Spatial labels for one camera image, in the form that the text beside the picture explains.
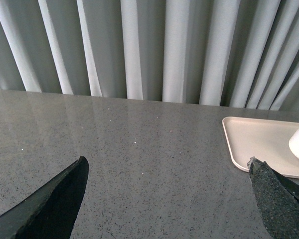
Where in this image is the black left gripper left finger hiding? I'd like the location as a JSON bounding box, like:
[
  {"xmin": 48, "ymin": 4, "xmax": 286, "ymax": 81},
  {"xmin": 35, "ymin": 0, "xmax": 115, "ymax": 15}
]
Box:
[{"xmin": 0, "ymin": 156, "xmax": 89, "ymax": 239}]

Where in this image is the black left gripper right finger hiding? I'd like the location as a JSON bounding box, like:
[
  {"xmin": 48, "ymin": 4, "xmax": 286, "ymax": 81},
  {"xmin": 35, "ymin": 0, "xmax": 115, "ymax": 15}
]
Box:
[{"xmin": 247, "ymin": 157, "xmax": 299, "ymax": 239}]

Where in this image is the beige rectangular plastic tray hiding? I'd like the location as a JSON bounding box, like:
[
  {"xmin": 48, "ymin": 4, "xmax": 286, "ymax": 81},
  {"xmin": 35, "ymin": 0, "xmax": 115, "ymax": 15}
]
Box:
[{"xmin": 222, "ymin": 117, "xmax": 299, "ymax": 179}]

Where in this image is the grey pleated curtain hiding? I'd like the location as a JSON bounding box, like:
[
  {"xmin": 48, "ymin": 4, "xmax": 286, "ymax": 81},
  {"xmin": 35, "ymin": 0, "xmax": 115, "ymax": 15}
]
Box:
[{"xmin": 0, "ymin": 0, "xmax": 299, "ymax": 112}]

